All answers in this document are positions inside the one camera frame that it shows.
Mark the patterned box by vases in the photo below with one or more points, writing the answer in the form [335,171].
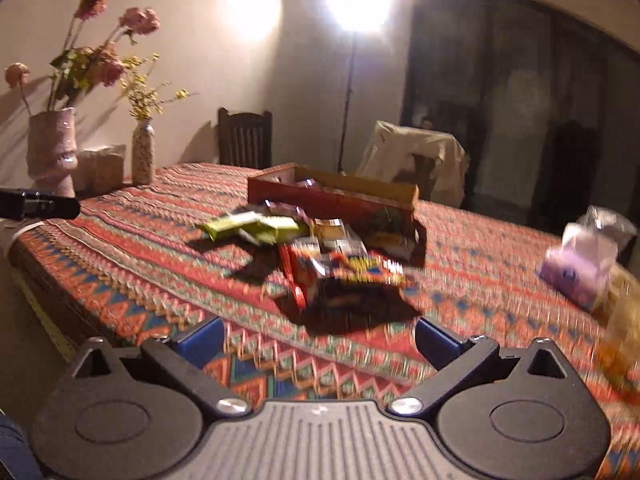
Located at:
[102,167]

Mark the dried pink roses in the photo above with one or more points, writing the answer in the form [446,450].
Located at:
[142,20]

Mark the studio light on stand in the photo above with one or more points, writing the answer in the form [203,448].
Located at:
[348,100]

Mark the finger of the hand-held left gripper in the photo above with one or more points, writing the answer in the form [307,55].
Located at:
[50,206]

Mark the red patterned tablecloth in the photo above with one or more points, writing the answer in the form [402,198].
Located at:
[150,270]

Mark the small floral vase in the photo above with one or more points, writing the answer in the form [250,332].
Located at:
[143,155]

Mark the green snack packet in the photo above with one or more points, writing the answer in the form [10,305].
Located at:
[280,231]
[230,225]

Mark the dark wooden chair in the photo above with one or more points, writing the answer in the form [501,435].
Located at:
[245,137]

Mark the beige jacket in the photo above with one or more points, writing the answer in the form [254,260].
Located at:
[390,150]

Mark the clear plastic bag of nuts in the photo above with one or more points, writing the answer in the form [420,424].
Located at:
[607,225]

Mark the large pink ceramic vase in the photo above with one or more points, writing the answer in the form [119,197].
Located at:
[50,155]

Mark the dark glass sliding door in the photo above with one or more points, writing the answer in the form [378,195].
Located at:
[500,60]

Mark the person's dark blue clothing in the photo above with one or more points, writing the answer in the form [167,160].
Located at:
[12,450]

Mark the purple white tissue pack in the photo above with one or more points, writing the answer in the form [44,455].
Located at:
[575,270]

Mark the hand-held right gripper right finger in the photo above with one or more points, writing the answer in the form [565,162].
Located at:
[440,342]

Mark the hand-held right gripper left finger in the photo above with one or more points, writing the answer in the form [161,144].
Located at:
[197,342]

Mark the red cardboard box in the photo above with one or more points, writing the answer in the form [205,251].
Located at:
[320,202]

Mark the yellow flower sprigs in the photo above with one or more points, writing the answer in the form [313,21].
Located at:
[140,100]

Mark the clear glass cup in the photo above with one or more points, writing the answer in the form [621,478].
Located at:
[625,310]

